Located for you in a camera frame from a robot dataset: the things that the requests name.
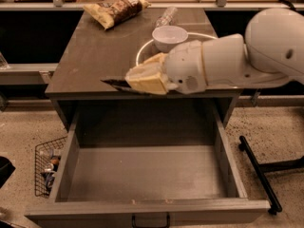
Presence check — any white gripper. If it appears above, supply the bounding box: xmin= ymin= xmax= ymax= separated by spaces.
xmin=124 ymin=40 xmax=207 ymax=95

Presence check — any dark chocolate rxbar wrapper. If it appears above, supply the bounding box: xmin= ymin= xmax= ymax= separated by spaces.
xmin=101 ymin=79 xmax=146 ymax=95

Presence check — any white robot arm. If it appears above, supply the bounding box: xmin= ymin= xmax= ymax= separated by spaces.
xmin=125 ymin=9 xmax=304 ymax=95

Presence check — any grey drawer cabinet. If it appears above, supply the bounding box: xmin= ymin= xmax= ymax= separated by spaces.
xmin=45 ymin=7 xmax=245 ymax=131

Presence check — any open grey top drawer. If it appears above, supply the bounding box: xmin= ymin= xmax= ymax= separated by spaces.
xmin=26 ymin=99 xmax=270 ymax=228

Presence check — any white bowl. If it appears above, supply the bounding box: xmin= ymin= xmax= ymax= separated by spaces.
xmin=152 ymin=26 xmax=188 ymax=53

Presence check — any clear plastic bottle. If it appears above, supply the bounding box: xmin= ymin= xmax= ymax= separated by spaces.
xmin=155 ymin=7 xmax=178 ymax=28

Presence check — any brown yellow chip bag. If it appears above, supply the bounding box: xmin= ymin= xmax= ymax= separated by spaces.
xmin=84 ymin=0 xmax=150 ymax=29

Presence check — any black metal stand base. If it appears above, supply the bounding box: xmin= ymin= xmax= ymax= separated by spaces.
xmin=238 ymin=136 xmax=304 ymax=215

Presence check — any black object at left edge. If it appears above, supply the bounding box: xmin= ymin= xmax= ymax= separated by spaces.
xmin=0 ymin=157 xmax=15 ymax=188

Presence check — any black wire basket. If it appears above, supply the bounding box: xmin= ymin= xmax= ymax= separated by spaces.
xmin=34 ymin=137 xmax=67 ymax=198

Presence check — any black drawer handle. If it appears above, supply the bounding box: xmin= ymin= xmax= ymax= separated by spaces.
xmin=131 ymin=215 xmax=171 ymax=228

